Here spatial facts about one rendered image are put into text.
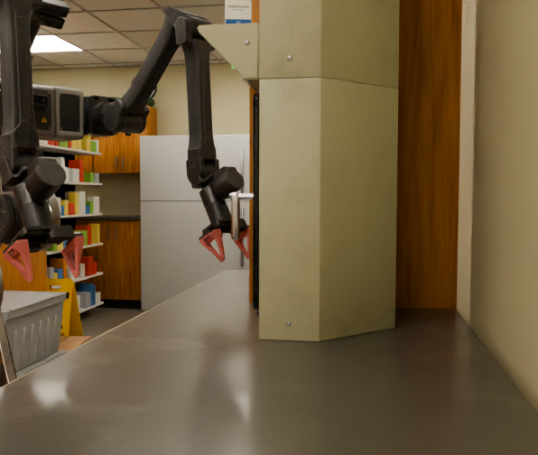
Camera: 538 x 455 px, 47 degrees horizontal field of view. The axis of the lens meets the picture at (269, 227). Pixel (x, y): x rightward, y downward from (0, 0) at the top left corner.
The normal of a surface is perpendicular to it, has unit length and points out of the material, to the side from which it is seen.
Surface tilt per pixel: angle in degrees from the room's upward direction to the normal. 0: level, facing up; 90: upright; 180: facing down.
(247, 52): 90
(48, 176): 61
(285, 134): 90
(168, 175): 90
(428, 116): 90
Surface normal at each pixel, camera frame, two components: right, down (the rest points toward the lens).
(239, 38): -0.16, 0.05
